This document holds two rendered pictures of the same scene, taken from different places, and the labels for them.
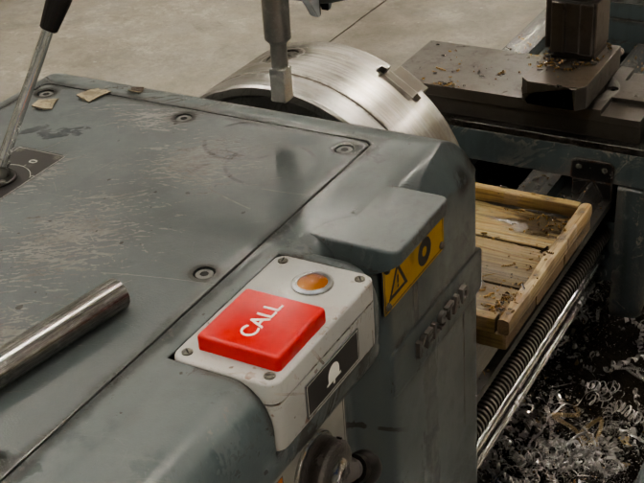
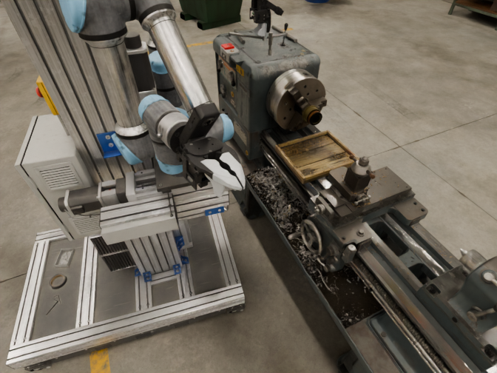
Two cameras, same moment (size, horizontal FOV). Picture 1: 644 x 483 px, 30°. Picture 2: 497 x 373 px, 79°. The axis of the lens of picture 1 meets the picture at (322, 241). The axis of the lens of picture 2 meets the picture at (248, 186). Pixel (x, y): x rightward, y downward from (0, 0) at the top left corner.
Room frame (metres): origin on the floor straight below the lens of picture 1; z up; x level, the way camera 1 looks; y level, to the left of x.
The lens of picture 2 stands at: (1.75, -1.41, 1.95)
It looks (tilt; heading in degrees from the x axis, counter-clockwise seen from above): 45 degrees down; 124
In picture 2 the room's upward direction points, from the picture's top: straight up
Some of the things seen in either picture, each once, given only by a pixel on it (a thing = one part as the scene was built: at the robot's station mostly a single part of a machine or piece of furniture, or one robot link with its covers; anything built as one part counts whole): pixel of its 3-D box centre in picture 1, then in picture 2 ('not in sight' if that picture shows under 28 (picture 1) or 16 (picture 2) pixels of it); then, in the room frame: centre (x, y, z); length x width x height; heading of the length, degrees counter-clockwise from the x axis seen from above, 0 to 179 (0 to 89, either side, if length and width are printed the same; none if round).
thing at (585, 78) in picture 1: (572, 73); (349, 186); (1.60, -0.38, 0.99); 0.20 x 0.10 x 0.05; 149
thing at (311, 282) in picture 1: (312, 285); not in sight; (0.68, 0.01, 1.26); 0.02 x 0.02 x 0.01
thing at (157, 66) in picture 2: not in sight; (163, 69); (0.65, -0.49, 1.33); 0.13 x 0.12 x 0.14; 138
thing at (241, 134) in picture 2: not in sight; (259, 152); (0.77, 0.19, 0.43); 0.60 x 0.48 x 0.86; 149
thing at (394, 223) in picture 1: (377, 230); (239, 60); (0.77, -0.04, 1.24); 0.09 x 0.08 x 0.03; 149
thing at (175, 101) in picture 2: not in sight; (167, 92); (0.65, -0.49, 1.21); 0.15 x 0.15 x 0.10
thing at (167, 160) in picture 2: not in sight; (176, 148); (1.25, -1.00, 1.46); 0.11 x 0.08 x 0.11; 72
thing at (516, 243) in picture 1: (420, 242); (316, 155); (1.34, -0.13, 0.89); 0.36 x 0.30 x 0.04; 59
